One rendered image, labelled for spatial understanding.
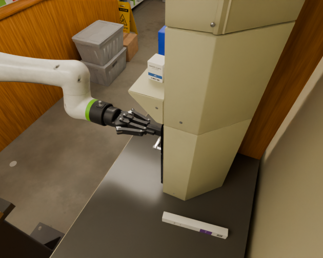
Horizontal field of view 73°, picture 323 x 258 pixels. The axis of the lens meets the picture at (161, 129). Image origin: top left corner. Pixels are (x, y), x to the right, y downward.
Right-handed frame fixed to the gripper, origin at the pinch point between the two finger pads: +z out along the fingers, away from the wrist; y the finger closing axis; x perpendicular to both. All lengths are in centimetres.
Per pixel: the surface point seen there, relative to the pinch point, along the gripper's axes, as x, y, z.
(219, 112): -17.5, -0.7, 19.9
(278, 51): -33.3, 8.1, 28.8
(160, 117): -12.7, -4.8, 3.7
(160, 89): -19.9, -0.7, 1.9
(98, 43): 65, 150, -145
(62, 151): 131, 36, -130
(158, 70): -23.9, 2.6, 0.1
